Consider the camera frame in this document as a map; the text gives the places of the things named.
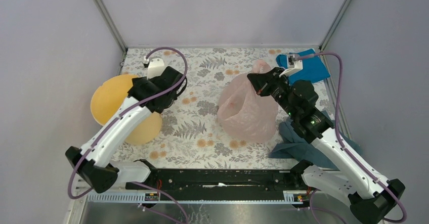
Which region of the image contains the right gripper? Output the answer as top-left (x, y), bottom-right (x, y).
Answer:
top-left (247, 67), bottom-right (297, 118)

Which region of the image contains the grey-blue cloth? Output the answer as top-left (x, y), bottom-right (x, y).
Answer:
top-left (268, 110), bottom-right (364, 170)

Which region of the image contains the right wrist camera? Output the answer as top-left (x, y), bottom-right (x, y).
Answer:
top-left (279, 54), bottom-right (303, 77)

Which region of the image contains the aluminium frame post right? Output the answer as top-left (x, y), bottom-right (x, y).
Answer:
top-left (319, 0), bottom-right (353, 51)

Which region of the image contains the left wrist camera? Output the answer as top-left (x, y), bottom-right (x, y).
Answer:
top-left (143, 58), bottom-right (165, 79)

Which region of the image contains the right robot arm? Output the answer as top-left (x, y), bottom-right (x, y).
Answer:
top-left (247, 67), bottom-right (405, 223)

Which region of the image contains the pink plastic trash bag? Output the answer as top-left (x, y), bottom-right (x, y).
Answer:
top-left (217, 73), bottom-right (279, 143)

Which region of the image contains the aluminium frame post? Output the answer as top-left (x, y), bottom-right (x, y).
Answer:
top-left (93, 0), bottom-right (127, 55)
top-left (319, 0), bottom-right (353, 51)

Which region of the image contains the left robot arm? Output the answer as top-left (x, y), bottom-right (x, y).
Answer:
top-left (65, 66), bottom-right (187, 193)

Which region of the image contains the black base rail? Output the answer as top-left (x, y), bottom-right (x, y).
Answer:
top-left (143, 161), bottom-right (313, 203)

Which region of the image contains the yellow trash bin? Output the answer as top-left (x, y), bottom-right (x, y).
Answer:
top-left (90, 74), bottom-right (163, 146)

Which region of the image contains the bright blue cloth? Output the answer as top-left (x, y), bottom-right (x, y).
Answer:
top-left (275, 49), bottom-right (330, 85)

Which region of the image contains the aluminium frame post left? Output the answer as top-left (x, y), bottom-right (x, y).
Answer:
top-left (93, 0), bottom-right (127, 55)

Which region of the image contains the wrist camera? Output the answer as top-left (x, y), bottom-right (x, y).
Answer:
top-left (279, 54), bottom-right (303, 77)
top-left (143, 58), bottom-right (165, 79)

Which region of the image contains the floral tablecloth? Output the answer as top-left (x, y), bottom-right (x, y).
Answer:
top-left (113, 48), bottom-right (299, 169)

